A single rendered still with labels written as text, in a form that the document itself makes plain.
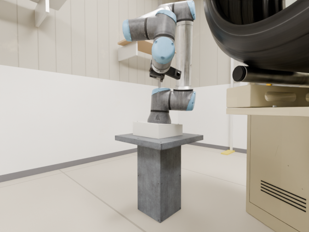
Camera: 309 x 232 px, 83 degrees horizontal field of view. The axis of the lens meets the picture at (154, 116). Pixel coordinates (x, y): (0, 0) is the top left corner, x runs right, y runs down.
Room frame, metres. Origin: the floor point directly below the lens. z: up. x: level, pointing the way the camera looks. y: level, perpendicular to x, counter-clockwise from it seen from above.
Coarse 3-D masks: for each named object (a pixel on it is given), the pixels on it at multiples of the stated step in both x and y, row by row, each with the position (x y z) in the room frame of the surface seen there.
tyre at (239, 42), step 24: (216, 0) 0.53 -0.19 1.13; (240, 0) 0.67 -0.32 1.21; (264, 0) 0.67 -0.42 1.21; (216, 24) 0.52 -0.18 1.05; (240, 24) 0.65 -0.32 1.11; (264, 24) 0.37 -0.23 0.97; (288, 24) 0.32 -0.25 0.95; (240, 48) 0.43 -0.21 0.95; (264, 48) 0.38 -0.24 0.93; (288, 48) 0.34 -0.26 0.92
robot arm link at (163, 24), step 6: (156, 12) 0.75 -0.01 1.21; (162, 12) 0.71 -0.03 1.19; (168, 12) 0.71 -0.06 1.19; (150, 18) 0.73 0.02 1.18; (156, 18) 0.72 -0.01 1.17; (162, 18) 0.71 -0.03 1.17; (168, 18) 0.71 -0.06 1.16; (174, 18) 0.73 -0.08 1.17; (150, 24) 0.73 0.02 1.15; (156, 24) 0.72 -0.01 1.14; (162, 24) 0.71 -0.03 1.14; (168, 24) 0.71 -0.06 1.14; (174, 24) 0.73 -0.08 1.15; (150, 30) 0.73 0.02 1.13; (156, 30) 0.72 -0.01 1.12; (162, 30) 0.70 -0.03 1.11; (168, 30) 0.70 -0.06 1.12; (174, 30) 0.73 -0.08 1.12; (150, 36) 0.75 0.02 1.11; (156, 36) 0.71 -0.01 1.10; (168, 36) 0.70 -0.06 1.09; (174, 36) 0.73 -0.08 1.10
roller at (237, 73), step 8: (240, 72) 0.48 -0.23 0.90; (248, 72) 0.47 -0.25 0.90; (256, 72) 0.48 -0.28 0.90; (264, 72) 0.49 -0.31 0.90; (272, 72) 0.50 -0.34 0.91; (280, 72) 0.51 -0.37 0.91; (288, 72) 0.52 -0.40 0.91; (296, 72) 0.54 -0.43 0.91; (240, 80) 0.48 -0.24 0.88; (248, 80) 0.49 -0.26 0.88; (256, 80) 0.49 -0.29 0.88; (264, 80) 0.50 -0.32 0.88; (272, 80) 0.51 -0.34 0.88; (280, 80) 0.52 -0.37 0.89; (288, 80) 0.53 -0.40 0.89; (296, 80) 0.54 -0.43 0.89; (304, 80) 0.55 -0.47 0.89
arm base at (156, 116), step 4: (152, 112) 1.33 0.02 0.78; (156, 112) 1.31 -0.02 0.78; (160, 112) 1.31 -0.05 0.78; (164, 112) 1.31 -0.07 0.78; (168, 112) 1.34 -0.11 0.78; (152, 116) 1.32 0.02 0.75; (156, 116) 1.30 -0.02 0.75; (160, 116) 1.30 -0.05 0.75; (164, 116) 1.30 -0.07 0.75; (168, 116) 1.33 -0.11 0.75; (148, 120) 1.34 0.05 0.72; (152, 120) 1.30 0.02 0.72; (156, 120) 1.29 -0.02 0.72; (160, 120) 1.29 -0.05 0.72; (164, 120) 1.29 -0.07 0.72; (168, 120) 1.32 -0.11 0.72
